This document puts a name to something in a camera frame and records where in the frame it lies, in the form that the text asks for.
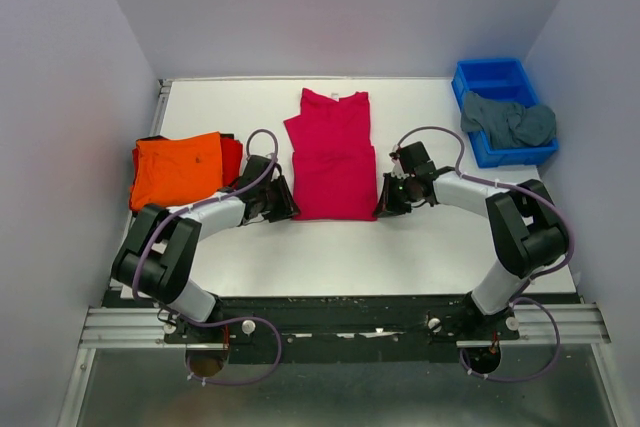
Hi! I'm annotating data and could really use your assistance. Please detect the grey t shirt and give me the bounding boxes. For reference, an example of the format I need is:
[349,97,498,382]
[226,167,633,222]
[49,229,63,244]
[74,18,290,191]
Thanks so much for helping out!
[460,92,557,150]

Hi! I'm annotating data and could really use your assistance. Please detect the blue plastic bin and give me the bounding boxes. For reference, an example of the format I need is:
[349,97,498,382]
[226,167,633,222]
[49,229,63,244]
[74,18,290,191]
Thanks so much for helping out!
[451,58,559,168]

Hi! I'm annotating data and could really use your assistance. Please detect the folded orange t shirt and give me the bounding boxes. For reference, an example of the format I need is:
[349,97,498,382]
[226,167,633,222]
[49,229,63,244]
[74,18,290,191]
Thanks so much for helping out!
[128,131,225,217]

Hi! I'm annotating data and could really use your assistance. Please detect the magenta t shirt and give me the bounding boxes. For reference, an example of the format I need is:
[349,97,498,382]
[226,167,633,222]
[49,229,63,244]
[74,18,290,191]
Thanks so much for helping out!
[284,88,377,222]

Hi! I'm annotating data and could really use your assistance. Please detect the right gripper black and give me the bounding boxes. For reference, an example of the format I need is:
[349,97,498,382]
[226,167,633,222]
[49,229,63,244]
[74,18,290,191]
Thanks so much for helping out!
[373,172,416,218]

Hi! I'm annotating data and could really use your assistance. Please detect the aluminium frame rail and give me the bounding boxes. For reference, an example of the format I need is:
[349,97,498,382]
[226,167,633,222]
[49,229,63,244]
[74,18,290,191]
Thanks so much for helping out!
[54,77,612,427]

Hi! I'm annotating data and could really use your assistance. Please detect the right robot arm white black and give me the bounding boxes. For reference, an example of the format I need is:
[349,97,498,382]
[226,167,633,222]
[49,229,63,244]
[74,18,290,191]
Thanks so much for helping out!
[373,142,573,339]

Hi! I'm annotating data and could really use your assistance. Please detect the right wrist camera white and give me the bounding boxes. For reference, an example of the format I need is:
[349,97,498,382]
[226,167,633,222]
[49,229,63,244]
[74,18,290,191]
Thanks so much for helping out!
[389,151,407,179]

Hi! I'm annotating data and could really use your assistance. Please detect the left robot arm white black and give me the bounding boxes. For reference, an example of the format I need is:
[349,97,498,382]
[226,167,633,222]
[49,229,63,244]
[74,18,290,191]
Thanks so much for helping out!
[111,155,299,342]

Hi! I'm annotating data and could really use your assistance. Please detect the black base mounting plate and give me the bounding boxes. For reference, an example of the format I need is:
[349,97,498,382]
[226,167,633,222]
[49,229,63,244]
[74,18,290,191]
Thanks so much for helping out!
[164,294,519,364]

